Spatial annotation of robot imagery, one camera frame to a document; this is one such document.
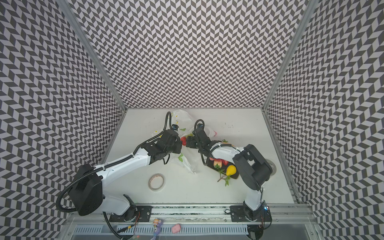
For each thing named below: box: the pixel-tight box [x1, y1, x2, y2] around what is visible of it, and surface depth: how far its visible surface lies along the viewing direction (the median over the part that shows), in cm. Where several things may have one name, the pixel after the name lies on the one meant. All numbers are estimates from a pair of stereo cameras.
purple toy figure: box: [150, 218, 163, 240], surface depth 69 cm
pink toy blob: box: [171, 223, 181, 234], surface depth 69 cm
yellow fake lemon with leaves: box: [217, 165, 237, 187], surface depth 84 cm
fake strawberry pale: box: [213, 158, 223, 169], surface depth 86 cm
